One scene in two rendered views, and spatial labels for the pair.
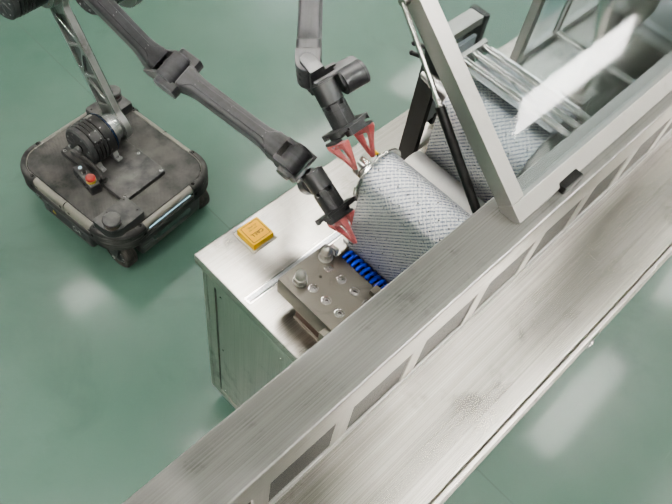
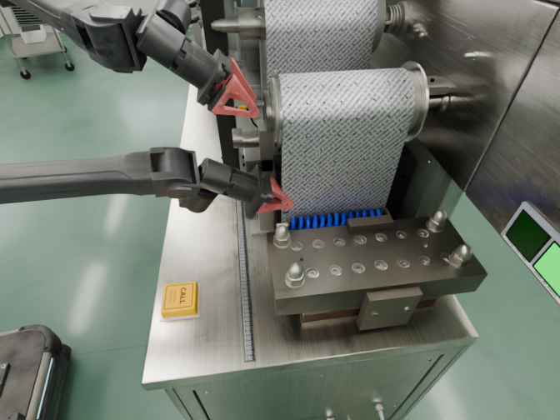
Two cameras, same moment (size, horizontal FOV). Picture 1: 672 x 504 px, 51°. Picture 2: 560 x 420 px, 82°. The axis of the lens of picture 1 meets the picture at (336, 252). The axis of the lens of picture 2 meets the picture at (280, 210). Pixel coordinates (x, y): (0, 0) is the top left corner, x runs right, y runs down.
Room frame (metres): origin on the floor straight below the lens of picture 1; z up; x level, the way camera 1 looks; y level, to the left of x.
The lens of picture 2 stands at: (0.65, 0.33, 1.53)
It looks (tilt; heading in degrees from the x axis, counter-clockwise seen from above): 43 degrees down; 316
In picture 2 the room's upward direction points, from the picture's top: straight up
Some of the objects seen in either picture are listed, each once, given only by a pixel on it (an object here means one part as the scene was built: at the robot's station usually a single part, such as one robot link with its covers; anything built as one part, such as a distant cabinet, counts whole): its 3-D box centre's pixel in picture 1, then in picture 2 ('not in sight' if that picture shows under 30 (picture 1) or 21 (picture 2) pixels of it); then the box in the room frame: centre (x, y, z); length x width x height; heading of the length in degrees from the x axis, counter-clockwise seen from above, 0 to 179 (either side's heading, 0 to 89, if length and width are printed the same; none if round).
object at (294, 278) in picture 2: (300, 276); (295, 272); (0.88, 0.07, 1.05); 0.04 x 0.04 x 0.04
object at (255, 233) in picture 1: (255, 233); (180, 298); (1.07, 0.22, 0.91); 0.07 x 0.07 x 0.02; 54
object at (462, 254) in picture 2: not in sight; (462, 253); (0.69, -0.19, 1.05); 0.04 x 0.04 x 0.04
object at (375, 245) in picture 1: (387, 257); (337, 186); (0.95, -0.12, 1.10); 0.23 x 0.01 x 0.18; 54
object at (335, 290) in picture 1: (358, 321); (367, 261); (0.82, -0.09, 1.00); 0.40 x 0.16 x 0.06; 54
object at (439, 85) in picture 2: not in sight; (434, 83); (0.89, -0.30, 1.28); 0.06 x 0.05 x 0.02; 54
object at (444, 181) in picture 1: (445, 202); not in sight; (1.09, -0.23, 1.17); 0.26 x 0.12 x 0.12; 54
